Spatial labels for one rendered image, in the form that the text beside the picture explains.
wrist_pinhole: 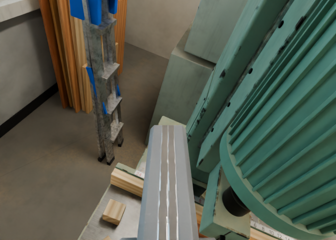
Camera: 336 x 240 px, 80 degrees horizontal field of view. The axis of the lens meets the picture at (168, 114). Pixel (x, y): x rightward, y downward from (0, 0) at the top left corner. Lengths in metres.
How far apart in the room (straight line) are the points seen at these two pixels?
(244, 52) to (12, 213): 1.47
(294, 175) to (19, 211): 1.48
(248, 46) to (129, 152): 1.40
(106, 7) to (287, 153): 0.96
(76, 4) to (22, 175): 1.14
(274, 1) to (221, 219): 0.36
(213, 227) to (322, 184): 0.24
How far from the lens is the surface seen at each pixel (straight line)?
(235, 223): 0.42
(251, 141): 0.24
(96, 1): 0.91
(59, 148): 1.72
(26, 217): 1.54
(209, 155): 0.46
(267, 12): 0.40
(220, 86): 0.45
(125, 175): 0.52
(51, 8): 1.54
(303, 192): 0.23
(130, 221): 0.53
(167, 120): 0.85
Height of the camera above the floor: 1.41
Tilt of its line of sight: 44 degrees down
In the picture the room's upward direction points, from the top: 20 degrees clockwise
